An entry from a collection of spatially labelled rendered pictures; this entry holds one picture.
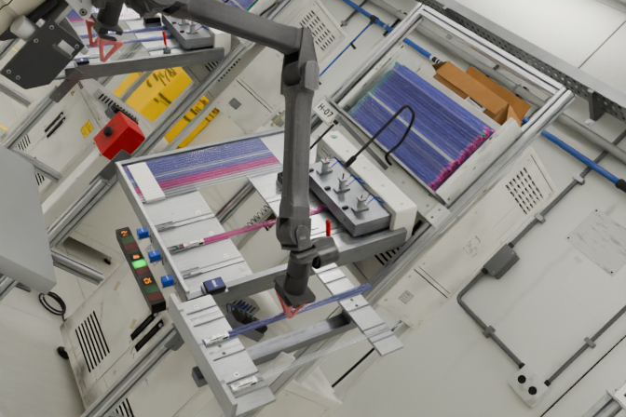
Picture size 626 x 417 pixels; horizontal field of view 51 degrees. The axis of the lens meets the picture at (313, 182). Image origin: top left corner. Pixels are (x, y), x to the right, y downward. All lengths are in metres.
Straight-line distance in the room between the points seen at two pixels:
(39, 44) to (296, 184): 0.64
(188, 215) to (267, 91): 1.40
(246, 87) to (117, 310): 1.33
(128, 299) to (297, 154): 1.13
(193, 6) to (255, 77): 1.84
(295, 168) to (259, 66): 1.77
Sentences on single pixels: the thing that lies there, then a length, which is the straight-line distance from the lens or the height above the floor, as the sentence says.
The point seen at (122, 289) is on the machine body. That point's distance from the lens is 2.52.
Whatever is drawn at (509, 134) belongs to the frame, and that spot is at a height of 1.67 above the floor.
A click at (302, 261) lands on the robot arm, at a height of 1.03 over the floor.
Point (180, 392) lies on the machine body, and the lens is 2.16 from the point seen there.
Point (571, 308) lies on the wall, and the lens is 3.43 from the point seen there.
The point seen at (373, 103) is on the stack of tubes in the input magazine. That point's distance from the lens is 2.37.
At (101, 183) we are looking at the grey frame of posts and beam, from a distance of 2.35.
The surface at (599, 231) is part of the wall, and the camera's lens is 3.54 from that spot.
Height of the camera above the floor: 1.28
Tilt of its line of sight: 4 degrees down
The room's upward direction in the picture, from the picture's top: 45 degrees clockwise
